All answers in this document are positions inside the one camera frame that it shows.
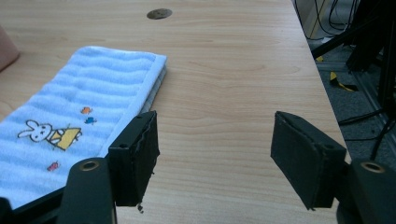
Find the black cable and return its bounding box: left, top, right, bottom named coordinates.
left=342, top=119, right=396, bottom=161

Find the light blue towel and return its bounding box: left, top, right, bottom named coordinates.
left=0, top=46, right=168, bottom=210

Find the black metal stand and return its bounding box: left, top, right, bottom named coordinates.
left=311, top=0, right=396, bottom=125

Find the pink object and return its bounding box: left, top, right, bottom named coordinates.
left=0, top=25, right=21, bottom=73

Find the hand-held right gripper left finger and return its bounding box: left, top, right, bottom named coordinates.
left=107, top=110, right=161, bottom=207

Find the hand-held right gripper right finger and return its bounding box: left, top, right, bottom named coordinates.
left=270, top=110, right=347, bottom=211

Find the yellow and black tape strip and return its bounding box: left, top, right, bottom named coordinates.
left=329, top=71, right=359, bottom=93

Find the round desk cable grommet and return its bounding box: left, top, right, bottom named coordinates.
left=146, top=7, right=174, bottom=21

